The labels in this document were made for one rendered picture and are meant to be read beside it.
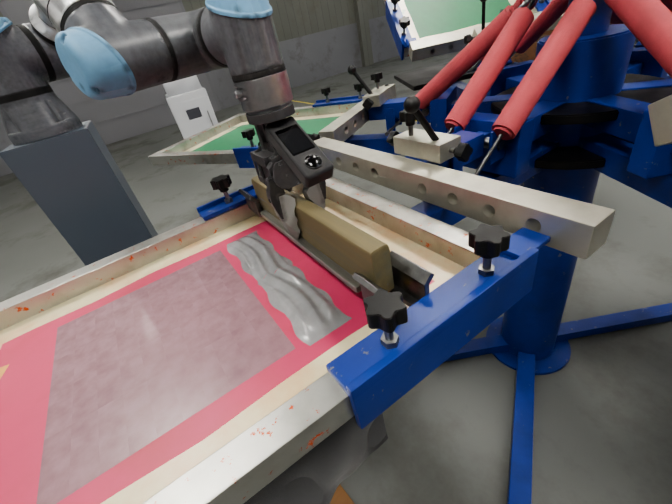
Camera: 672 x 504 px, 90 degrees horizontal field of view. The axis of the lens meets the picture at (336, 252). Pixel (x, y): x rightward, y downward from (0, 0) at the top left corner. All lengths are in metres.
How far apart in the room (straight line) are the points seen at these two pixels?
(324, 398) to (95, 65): 0.44
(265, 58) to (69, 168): 0.67
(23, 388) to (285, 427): 0.43
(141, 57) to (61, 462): 0.48
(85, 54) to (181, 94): 5.06
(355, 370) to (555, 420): 1.23
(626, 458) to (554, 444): 0.19
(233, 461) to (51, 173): 0.85
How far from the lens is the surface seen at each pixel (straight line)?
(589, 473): 1.48
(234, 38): 0.50
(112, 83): 0.52
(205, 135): 1.76
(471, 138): 0.78
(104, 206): 1.07
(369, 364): 0.37
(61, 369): 0.66
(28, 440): 0.60
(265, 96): 0.50
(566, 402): 1.59
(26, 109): 1.07
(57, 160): 1.05
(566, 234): 0.51
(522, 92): 0.82
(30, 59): 1.08
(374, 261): 0.41
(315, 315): 0.48
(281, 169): 0.53
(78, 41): 0.52
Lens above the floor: 1.29
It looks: 34 degrees down
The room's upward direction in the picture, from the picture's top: 13 degrees counter-clockwise
